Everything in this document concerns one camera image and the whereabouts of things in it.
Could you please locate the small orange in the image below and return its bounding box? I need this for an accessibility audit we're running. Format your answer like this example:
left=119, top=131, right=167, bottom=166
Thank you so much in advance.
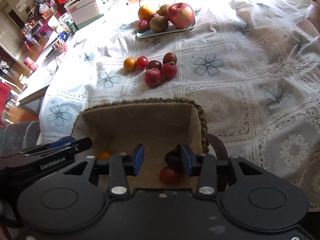
left=123, top=57, right=136, bottom=72
left=97, top=151, right=113, bottom=160

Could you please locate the woven lined basket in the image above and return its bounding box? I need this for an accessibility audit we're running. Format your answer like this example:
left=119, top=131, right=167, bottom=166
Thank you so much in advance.
left=71, top=97, right=229, bottom=190

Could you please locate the pink red radish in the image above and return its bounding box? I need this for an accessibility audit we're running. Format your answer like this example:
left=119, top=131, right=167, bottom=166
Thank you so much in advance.
left=144, top=68, right=166, bottom=88

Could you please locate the red radish with green top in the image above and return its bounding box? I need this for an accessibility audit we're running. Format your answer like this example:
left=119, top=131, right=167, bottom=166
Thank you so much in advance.
left=161, top=61, right=177, bottom=79

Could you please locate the small red cherry tomato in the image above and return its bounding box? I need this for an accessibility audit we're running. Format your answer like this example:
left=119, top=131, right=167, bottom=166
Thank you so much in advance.
left=136, top=56, right=149, bottom=69

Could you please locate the dark purple plum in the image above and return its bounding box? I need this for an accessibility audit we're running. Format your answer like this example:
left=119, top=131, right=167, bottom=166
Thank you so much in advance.
left=145, top=60, right=162, bottom=70

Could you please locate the dark brown round tomato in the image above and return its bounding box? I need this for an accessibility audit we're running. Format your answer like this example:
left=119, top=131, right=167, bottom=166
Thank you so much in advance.
left=163, top=53, right=177, bottom=64

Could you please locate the white floral lace tablecloth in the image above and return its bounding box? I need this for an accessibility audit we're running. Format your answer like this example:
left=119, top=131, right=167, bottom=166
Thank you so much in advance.
left=40, top=0, right=319, bottom=212

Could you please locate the light teal tray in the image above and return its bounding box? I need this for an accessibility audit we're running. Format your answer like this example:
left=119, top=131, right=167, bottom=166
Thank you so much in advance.
left=136, top=21, right=197, bottom=39

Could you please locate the red plum on tray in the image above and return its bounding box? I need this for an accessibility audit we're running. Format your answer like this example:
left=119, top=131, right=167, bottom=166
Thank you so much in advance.
left=138, top=20, right=150, bottom=31

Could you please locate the front brown kiwi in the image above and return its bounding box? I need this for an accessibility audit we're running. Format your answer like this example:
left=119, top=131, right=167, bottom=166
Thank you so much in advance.
left=149, top=15, right=169, bottom=33

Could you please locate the brown kiwi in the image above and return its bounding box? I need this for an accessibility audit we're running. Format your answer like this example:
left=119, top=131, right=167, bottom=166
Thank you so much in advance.
left=157, top=4, right=171, bottom=18
left=149, top=15, right=169, bottom=33

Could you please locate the large red apple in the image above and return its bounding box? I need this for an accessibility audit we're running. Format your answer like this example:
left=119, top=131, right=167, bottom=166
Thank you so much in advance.
left=168, top=3, right=195, bottom=29

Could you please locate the large orange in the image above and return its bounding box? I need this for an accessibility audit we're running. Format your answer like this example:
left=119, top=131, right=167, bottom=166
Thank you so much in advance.
left=138, top=5, right=157, bottom=22

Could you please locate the small purple plum behind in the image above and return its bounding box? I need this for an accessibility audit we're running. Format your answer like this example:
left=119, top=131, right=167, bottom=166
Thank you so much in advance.
left=151, top=13, right=160, bottom=18

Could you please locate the back brown kiwi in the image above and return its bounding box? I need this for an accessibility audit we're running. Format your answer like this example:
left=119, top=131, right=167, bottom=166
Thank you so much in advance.
left=157, top=4, right=171, bottom=18

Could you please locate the white desk calendar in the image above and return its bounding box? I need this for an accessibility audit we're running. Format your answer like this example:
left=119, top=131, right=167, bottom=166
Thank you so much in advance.
left=65, top=0, right=104, bottom=29

